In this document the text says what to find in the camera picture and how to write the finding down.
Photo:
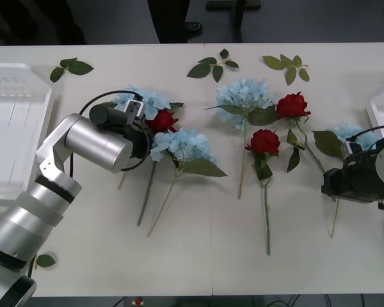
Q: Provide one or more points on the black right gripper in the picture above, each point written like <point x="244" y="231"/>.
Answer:
<point x="336" y="184"/>

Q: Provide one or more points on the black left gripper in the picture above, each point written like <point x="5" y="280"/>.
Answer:
<point x="140" y="140"/>

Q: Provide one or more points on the red rose with stem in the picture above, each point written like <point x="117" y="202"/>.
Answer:
<point x="291" y="105"/>
<point x="265" y="142"/>
<point x="161" y="121"/>

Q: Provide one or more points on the pale blue flower with stem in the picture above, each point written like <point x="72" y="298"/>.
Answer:
<point x="243" y="92"/>
<point x="328" y="144"/>
<point x="185" y="144"/>
<point x="153" y="99"/>

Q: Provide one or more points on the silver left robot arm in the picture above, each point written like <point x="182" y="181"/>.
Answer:
<point x="96" y="140"/>

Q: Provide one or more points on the dark green leaf twig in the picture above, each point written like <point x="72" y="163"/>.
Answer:
<point x="80" y="67"/>
<point x="198" y="70"/>

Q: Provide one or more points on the person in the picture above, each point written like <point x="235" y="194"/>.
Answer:
<point x="172" y="19"/>
<point x="35" y="19"/>

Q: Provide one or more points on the light green leaf twig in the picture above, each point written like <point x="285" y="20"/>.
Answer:
<point x="273" y="62"/>

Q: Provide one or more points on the black furniture stand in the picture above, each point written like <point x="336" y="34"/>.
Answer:
<point x="235" y="16"/>

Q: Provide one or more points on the small red knob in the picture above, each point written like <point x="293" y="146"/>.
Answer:
<point x="137" y="301"/>

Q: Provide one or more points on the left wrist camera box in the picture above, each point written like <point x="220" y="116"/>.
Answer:
<point x="133" y="108"/>

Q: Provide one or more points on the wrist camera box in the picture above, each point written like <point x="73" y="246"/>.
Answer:
<point x="133" y="108"/>
<point x="354" y="147"/>

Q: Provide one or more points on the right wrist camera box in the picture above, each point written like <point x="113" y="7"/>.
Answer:
<point x="354" y="147"/>

